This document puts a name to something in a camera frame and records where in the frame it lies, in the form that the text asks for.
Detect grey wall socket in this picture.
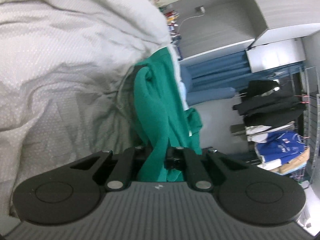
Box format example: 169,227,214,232
195,6,206,14

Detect blue curtain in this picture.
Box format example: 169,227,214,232
181,51,304,106

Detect green hooded sweatshirt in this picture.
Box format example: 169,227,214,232
133,48,202,182

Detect grey white bed duvet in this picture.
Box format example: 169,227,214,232
1,0,169,216

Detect blue white sports jersey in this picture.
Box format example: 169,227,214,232
255,131,305,164

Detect black hanging coat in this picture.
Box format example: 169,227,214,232
233,80,309,128

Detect white charger cable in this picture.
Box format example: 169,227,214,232
177,9,206,30

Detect metal clothes rack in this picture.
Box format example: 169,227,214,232
291,65,319,189

